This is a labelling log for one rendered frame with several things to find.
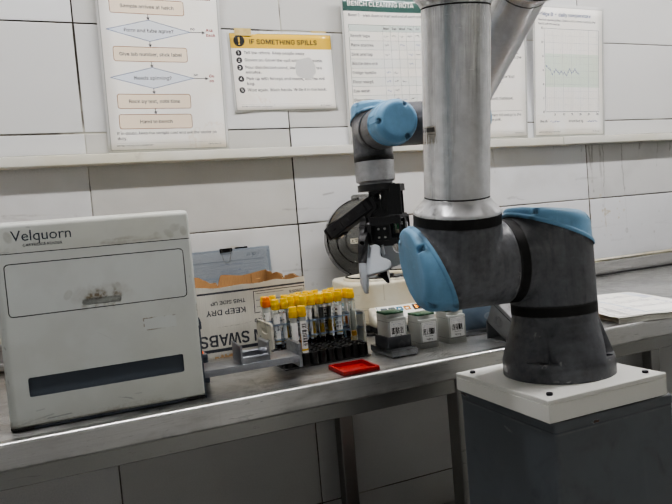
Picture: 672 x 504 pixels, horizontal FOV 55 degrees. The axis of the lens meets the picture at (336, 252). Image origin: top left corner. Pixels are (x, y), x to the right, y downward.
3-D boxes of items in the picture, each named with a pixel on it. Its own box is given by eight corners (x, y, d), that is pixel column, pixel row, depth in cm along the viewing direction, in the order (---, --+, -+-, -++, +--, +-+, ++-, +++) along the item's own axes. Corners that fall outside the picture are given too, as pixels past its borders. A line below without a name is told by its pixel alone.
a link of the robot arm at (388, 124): (437, 94, 108) (414, 105, 119) (372, 97, 106) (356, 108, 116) (440, 141, 109) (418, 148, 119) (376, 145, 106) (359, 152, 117)
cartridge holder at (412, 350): (392, 359, 119) (391, 339, 118) (371, 351, 127) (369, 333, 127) (418, 354, 121) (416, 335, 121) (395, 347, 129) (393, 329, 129)
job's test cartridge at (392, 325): (389, 349, 121) (387, 315, 121) (378, 345, 125) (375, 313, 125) (408, 345, 122) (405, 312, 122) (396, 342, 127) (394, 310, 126)
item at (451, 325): (449, 344, 127) (447, 310, 127) (437, 340, 132) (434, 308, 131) (467, 341, 129) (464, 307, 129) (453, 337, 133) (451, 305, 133)
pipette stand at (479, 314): (462, 337, 133) (459, 289, 132) (446, 332, 140) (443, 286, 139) (504, 331, 136) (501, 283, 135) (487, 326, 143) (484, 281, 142)
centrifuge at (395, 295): (362, 339, 140) (357, 283, 140) (329, 321, 169) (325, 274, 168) (463, 325, 146) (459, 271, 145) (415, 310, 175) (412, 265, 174)
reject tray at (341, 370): (343, 376, 108) (343, 372, 108) (328, 369, 115) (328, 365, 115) (379, 370, 111) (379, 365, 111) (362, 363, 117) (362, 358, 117)
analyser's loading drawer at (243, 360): (181, 388, 102) (178, 355, 102) (175, 379, 108) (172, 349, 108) (303, 366, 110) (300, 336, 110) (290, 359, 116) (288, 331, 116)
